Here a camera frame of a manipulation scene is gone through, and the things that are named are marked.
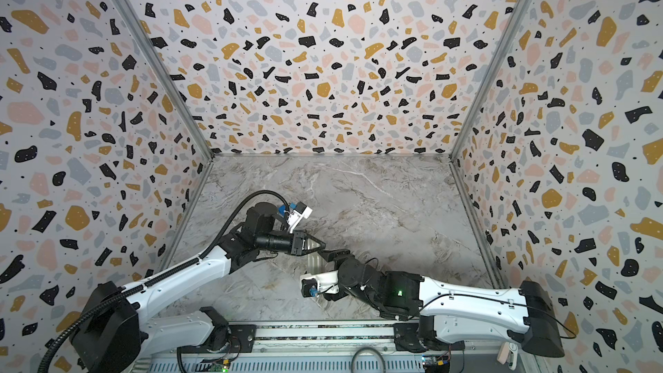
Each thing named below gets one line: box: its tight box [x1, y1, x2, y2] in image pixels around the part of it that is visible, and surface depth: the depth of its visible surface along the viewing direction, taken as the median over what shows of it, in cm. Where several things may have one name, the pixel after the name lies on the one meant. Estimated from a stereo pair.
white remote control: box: [306, 253, 335, 275], surface depth 72 cm
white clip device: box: [496, 341, 519, 371], surface depth 72 cm
